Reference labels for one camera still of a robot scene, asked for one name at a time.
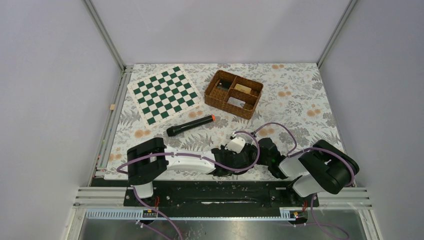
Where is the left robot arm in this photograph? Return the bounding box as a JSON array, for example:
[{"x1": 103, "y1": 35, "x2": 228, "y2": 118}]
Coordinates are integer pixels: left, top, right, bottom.
[{"x1": 125, "y1": 137, "x2": 260, "y2": 206}]

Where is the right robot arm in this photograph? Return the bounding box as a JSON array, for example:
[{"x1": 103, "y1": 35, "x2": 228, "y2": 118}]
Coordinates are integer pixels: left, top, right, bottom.
[{"x1": 258, "y1": 137, "x2": 360, "y2": 206}]

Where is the white card in basket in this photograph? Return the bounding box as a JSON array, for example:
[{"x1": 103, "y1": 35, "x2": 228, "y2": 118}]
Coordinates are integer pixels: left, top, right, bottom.
[{"x1": 227, "y1": 97, "x2": 246, "y2": 108}]

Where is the tan card in basket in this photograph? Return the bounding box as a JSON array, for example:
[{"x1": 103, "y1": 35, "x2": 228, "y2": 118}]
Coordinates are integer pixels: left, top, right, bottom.
[{"x1": 234, "y1": 83, "x2": 252, "y2": 94}]

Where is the floral table mat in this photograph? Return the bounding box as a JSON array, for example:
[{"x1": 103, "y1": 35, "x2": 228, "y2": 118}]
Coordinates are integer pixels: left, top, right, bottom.
[{"x1": 104, "y1": 63, "x2": 343, "y2": 181}]

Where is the brown wicker divided basket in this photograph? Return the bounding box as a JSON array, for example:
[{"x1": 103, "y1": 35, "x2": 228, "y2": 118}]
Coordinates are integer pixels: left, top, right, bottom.
[{"x1": 204, "y1": 70, "x2": 264, "y2": 120}]

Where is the black item in basket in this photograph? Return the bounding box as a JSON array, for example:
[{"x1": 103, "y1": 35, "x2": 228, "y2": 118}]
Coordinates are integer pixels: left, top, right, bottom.
[{"x1": 216, "y1": 79, "x2": 233, "y2": 91}]

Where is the black flashlight orange tip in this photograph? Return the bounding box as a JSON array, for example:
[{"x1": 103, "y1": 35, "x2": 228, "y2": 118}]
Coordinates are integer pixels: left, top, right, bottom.
[{"x1": 166, "y1": 114, "x2": 216, "y2": 137}]

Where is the green white chessboard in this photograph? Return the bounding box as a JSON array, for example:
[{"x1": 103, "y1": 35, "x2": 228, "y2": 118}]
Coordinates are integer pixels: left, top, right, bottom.
[{"x1": 127, "y1": 65, "x2": 204, "y2": 129}]

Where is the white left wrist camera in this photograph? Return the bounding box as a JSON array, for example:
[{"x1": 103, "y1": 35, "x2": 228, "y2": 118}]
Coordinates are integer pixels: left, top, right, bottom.
[{"x1": 225, "y1": 136, "x2": 246, "y2": 154}]

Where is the aluminium slotted rail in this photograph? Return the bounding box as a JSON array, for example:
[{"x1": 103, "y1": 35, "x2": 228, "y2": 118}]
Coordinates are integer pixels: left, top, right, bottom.
[{"x1": 73, "y1": 187, "x2": 372, "y2": 221}]

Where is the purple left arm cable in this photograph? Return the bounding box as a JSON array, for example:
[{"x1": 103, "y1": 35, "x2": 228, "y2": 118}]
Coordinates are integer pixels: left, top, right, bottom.
[{"x1": 115, "y1": 130, "x2": 262, "y2": 240}]

